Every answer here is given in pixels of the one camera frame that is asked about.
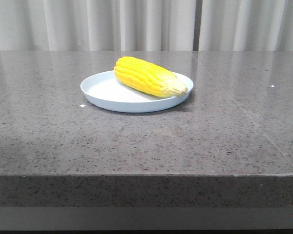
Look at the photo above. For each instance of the grey pleated curtain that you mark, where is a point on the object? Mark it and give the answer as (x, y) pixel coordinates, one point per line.
(146, 25)

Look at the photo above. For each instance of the yellow corn cob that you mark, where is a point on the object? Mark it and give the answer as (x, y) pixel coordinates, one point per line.
(148, 78)

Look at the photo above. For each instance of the light blue round plate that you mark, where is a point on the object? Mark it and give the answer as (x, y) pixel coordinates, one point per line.
(105, 91)

